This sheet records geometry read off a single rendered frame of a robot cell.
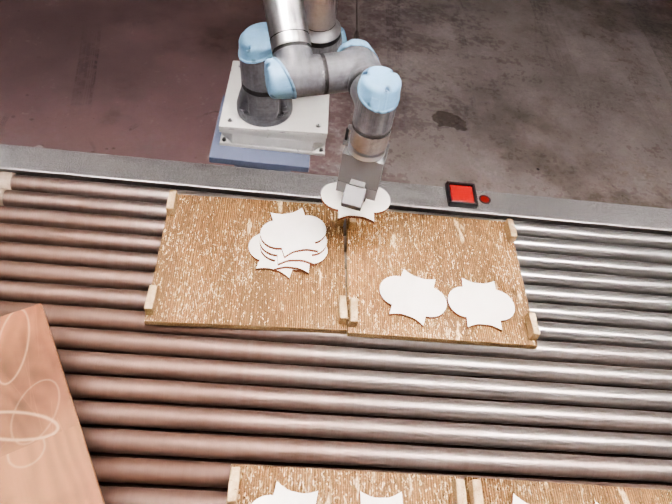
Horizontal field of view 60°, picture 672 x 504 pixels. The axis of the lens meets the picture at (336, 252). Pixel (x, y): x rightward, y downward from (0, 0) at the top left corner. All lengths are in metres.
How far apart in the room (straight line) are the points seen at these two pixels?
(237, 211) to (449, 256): 0.51
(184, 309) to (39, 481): 0.42
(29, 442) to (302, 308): 0.55
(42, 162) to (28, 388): 0.68
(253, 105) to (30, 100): 1.91
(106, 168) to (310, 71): 0.65
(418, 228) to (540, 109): 2.31
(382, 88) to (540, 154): 2.35
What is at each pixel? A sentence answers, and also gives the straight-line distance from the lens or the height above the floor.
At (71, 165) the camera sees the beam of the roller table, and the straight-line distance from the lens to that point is 1.57.
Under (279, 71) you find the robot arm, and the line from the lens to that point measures 1.10.
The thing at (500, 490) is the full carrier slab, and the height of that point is 0.94.
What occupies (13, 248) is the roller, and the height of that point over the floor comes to 0.92.
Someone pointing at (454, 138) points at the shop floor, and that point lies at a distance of 3.22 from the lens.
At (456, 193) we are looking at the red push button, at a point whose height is 0.93.
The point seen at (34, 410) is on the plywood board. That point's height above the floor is 1.04.
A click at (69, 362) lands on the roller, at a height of 0.92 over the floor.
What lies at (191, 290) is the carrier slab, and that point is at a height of 0.94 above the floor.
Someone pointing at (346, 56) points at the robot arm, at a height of 1.36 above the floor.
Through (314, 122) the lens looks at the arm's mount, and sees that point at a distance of 1.61.
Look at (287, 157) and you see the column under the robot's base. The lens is 1.62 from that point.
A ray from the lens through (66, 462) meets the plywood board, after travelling 1.02.
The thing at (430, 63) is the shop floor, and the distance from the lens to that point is 3.72.
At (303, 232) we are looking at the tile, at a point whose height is 0.97.
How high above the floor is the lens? 1.98
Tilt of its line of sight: 51 degrees down
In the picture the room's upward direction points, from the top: 11 degrees clockwise
